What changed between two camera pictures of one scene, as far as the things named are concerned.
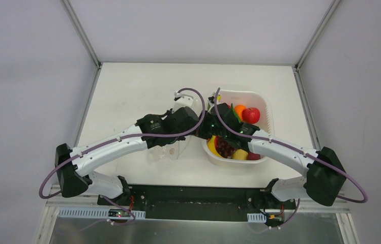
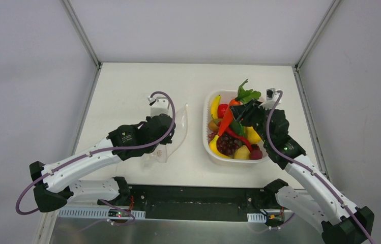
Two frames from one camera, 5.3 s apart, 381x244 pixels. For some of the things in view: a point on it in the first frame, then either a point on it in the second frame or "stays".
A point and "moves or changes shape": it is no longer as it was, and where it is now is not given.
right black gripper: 222,112 → 250,114
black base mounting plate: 218,203 stays
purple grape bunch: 225,149 stays
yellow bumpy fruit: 239,154 stays
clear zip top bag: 178,150 moves or changes shape
